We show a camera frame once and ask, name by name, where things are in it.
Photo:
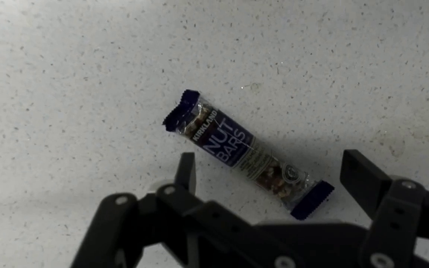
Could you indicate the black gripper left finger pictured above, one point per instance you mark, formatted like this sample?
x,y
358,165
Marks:
x,y
190,232

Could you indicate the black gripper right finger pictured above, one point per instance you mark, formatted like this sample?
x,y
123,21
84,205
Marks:
x,y
394,213

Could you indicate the black marker pen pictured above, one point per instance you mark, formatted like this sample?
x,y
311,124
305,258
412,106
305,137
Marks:
x,y
224,141

